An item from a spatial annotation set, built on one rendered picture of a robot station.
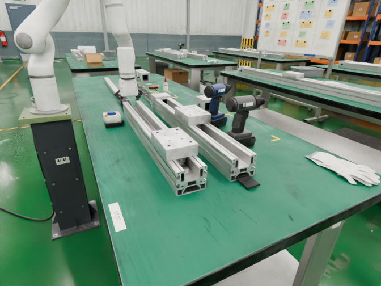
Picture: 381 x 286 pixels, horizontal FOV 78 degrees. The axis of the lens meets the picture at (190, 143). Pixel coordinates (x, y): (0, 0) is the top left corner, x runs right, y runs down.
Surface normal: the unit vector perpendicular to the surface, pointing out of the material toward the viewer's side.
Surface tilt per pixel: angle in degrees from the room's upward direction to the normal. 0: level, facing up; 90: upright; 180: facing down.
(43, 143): 90
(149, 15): 90
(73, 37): 90
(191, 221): 0
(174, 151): 90
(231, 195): 0
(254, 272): 0
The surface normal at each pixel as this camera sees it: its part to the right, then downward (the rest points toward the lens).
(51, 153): 0.45, 0.39
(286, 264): 0.02, -0.90
